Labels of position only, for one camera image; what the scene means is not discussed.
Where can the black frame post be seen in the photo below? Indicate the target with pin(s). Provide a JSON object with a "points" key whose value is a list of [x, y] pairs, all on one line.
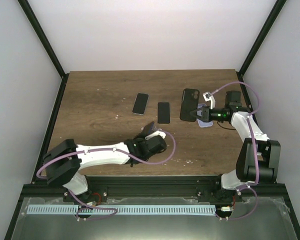
{"points": [[34, 22], [269, 22]]}

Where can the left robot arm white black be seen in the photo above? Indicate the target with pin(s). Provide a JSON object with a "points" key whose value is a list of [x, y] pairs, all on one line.
{"points": [[63, 163]]}

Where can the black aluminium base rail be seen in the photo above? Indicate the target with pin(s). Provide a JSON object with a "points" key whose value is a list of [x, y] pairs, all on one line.
{"points": [[201, 188]]}

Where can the phone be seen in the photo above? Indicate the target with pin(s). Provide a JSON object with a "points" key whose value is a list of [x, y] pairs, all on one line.
{"points": [[163, 113]]}

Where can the black phone front table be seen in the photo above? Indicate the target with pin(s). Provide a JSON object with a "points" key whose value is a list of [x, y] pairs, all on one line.
{"points": [[148, 129]]}

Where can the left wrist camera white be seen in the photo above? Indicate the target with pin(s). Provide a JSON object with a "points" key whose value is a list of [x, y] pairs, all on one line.
{"points": [[160, 133]]}

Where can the right black frame post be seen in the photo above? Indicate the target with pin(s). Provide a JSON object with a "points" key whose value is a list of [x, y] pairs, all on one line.
{"points": [[269, 22]]}

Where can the black phone table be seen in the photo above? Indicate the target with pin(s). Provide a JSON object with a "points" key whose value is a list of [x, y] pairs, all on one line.
{"points": [[140, 104], [148, 129]]}

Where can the black phone rear table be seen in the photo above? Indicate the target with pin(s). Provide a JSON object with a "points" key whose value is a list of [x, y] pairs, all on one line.
{"points": [[140, 104]]}

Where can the light blue slotted cable duct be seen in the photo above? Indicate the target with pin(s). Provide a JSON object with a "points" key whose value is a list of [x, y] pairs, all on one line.
{"points": [[63, 209]]}

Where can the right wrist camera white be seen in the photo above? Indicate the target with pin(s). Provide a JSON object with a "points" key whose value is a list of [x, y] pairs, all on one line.
{"points": [[208, 97]]}

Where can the left black frame post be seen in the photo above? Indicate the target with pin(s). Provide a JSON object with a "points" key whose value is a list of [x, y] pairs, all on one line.
{"points": [[34, 22]]}

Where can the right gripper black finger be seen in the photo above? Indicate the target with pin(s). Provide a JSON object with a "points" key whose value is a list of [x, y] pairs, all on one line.
{"points": [[196, 112], [198, 117]]}

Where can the metal sheet front panel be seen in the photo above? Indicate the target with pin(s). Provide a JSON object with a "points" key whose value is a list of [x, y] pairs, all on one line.
{"points": [[265, 218]]}

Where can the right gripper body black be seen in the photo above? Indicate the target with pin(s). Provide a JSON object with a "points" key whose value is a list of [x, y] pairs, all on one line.
{"points": [[206, 115]]}

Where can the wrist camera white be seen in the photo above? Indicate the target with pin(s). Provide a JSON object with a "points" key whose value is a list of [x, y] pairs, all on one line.
{"points": [[160, 133], [208, 97]]}

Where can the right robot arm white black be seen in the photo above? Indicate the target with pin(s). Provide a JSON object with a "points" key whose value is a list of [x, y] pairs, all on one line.
{"points": [[258, 159]]}

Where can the lilac phone case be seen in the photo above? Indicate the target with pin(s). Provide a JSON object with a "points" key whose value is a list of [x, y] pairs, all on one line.
{"points": [[202, 124]]}

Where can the black phone case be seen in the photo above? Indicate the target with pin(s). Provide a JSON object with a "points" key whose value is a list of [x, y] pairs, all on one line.
{"points": [[189, 103]]}

